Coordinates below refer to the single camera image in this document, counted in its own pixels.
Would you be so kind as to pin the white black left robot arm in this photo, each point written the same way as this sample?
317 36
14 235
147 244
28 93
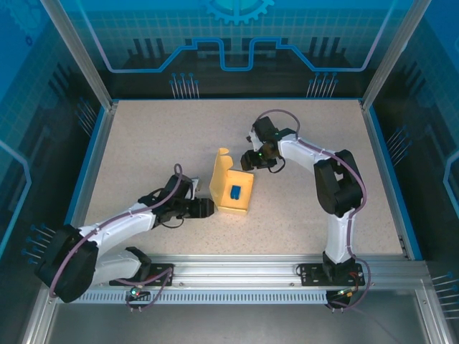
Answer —
118 225

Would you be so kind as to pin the small blue block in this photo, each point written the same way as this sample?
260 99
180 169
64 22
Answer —
235 191

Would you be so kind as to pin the aluminium frame post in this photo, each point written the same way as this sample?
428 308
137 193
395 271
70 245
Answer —
389 53
84 53

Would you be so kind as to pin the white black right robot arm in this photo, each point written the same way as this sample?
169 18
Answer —
337 236

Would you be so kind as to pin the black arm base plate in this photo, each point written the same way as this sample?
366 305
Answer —
163 272
308 274

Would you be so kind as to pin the yellow paper box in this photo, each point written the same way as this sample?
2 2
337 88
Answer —
240 202

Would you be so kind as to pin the aluminium front rail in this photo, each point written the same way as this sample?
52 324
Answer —
233 268

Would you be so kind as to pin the metal front shelf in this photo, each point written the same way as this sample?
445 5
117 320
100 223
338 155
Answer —
233 326

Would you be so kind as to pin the blue printed back panel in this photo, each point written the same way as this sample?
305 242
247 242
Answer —
233 82

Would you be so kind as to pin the small connector with LED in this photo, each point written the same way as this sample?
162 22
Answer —
346 293
136 291

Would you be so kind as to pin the blue printed side panel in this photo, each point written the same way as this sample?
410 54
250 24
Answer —
430 143
28 143

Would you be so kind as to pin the aluminium side rail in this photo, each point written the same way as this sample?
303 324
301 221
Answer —
384 179
96 179

